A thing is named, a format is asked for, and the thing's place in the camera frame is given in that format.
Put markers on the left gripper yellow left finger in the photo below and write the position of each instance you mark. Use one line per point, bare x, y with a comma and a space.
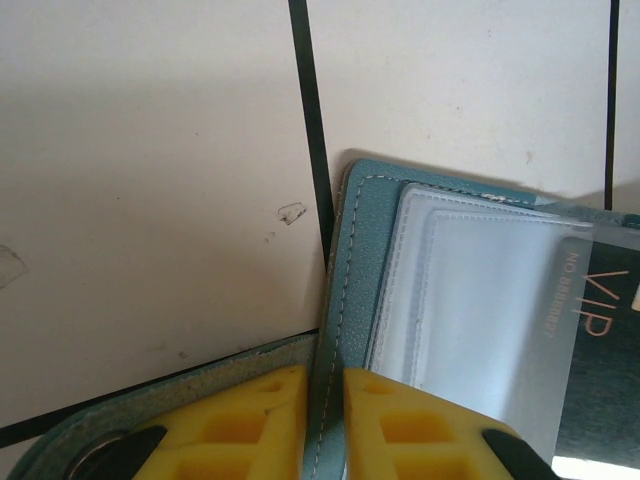
235, 435

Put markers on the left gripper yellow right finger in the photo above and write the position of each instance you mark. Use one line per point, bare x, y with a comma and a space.
415, 440

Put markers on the black VIP credit card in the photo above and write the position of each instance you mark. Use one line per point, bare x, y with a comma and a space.
600, 310

